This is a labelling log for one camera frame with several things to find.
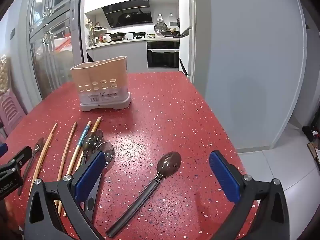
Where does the condiment rack with bottles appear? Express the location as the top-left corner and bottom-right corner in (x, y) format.
(86, 21), (111, 46)

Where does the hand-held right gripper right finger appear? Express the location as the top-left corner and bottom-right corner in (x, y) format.
(209, 150), (292, 240)

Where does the beige plastic utensil holder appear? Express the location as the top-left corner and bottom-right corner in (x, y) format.
(70, 56), (132, 112)

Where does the black range hood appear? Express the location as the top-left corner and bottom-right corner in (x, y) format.
(102, 0), (153, 29)

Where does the black wok with food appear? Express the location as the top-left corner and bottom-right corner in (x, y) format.
(160, 29), (180, 37)

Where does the black bag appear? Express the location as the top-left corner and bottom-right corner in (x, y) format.
(302, 116), (320, 142)

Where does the cardboard piece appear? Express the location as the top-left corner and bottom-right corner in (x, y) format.
(307, 142), (320, 167)

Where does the grey kitchen cabinet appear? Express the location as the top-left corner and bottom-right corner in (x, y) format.
(86, 39), (148, 72)

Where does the beige beaded cushion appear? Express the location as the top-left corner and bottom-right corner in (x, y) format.
(0, 54), (12, 93)

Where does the black built-in oven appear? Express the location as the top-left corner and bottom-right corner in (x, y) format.
(147, 41), (180, 68)

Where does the red plastic basket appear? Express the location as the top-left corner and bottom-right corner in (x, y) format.
(54, 35), (73, 53)

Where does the pink plastic stool stack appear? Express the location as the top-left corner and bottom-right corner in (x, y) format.
(0, 90), (27, 140)

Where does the brown translucent spoon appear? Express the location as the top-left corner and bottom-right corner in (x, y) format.
(84, 142), (115, 220)
(80, 129), (104, 167)
(105, 151), (182, 238)
(17, 137), (45, 196)

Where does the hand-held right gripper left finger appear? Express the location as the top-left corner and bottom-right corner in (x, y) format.
(24, 150), (107, 240)

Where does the blue patterned wooden chopstick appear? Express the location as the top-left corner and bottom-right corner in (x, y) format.
(65, 121), (92, 176)

